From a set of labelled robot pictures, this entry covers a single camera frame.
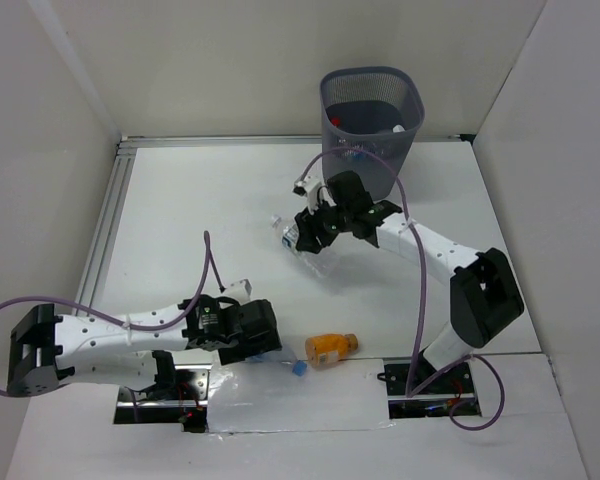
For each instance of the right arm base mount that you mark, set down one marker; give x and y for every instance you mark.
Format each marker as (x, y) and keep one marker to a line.
(455, 388)

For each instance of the aluminium frame rail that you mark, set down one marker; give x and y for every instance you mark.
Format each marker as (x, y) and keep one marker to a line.
(183, 216)

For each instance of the orange juice bottle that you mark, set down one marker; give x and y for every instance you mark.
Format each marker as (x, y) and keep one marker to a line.
(328, 349)

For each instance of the grey mesh waste bin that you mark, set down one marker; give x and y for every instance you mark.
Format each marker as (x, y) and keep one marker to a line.
(369, 99)

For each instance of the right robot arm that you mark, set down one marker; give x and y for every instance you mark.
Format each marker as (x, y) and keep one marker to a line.
(484, 295)

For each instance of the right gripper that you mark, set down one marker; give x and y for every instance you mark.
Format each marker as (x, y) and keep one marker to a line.
(309, 229)

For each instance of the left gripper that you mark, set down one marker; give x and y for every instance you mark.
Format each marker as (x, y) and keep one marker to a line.
(259, 340)

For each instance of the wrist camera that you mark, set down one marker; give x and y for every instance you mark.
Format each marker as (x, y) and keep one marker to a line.
(313, 190)
(239, 290)

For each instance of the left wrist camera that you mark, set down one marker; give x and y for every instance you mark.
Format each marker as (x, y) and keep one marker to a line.
(239, 290)

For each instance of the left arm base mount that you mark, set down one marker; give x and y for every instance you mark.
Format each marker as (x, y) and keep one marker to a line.
(177, 394)

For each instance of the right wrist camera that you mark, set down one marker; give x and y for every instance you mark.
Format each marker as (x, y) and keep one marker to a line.
(313, 190)

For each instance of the green label water bottle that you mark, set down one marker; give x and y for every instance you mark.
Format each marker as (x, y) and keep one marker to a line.
(288, 235)

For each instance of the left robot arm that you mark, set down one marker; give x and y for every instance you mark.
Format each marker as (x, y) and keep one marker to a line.
(49, 351)

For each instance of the blue cap water bottle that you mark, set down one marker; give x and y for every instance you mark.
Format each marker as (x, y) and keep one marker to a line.
(283, 357)

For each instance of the Aquafina blue label bottle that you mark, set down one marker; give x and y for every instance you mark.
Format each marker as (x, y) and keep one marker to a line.
(362, 150)

